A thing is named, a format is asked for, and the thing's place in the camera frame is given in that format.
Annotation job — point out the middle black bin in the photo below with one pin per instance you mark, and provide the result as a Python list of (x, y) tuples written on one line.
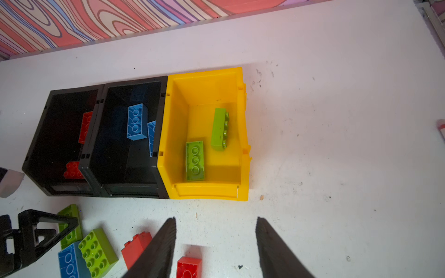
[(112, 164)]

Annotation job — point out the red marker pen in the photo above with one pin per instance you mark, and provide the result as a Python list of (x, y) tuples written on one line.
[(441, 127)]

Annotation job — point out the left black bin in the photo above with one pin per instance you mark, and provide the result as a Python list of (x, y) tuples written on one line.
[(55, 142)]

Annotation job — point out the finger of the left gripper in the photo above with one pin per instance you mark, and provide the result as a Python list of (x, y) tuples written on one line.
[(25, 245)]

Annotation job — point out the blue lego brick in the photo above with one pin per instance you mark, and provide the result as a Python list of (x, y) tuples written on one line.
[(151, 126), (71, 263), (137, 119)]

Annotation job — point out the red lego brick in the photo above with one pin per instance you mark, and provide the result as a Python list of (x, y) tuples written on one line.
[(86, 118), (133, 249), (72, 171), (189, 268)]

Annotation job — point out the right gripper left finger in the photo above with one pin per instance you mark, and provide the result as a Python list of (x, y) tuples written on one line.
[(156, 260)]

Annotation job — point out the black bin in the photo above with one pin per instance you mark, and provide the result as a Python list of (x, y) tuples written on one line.
[(55, 142), (112, 164)]

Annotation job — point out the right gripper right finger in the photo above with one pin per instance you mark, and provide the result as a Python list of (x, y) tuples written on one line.
[(276, 258)]

